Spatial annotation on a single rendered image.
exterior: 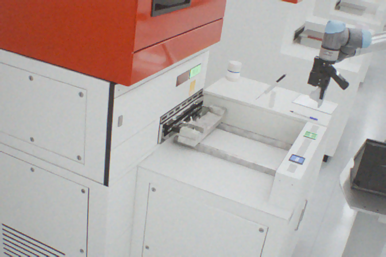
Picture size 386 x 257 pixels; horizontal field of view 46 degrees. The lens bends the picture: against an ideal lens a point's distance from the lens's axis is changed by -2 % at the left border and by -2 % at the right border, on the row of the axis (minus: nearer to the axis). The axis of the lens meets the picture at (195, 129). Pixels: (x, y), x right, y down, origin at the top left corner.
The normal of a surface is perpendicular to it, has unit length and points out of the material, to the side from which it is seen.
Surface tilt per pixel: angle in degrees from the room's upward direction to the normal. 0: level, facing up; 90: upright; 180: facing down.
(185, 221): 90
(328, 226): 0
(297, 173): 0
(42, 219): 90
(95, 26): 90
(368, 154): 90
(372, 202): 0
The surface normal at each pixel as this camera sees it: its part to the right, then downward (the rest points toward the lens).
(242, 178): 0.14, -0.89
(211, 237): -0.41, 0.34
